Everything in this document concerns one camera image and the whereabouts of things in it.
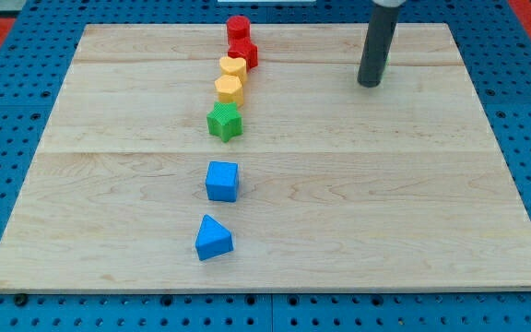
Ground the yellow heart block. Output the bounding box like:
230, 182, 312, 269
218, 56, 247, 84

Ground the green star block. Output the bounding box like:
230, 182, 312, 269
206, 101, 243, 143

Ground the red cylinder block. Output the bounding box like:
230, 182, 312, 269
226, 15, 251, 44

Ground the blue cube block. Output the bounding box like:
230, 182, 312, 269
205, 161, 239, 202

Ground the yellow hexagon block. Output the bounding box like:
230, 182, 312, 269
214, 75, 244, 106

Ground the light wooden board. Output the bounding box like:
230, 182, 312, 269
0, 23, 531, 294

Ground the blue triangle block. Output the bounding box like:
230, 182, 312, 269
195, 215, 234, 261

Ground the red star block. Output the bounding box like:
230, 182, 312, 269
228, 37, 258, 71

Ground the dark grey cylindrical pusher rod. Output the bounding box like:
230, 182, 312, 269
357, 1, 403, 88

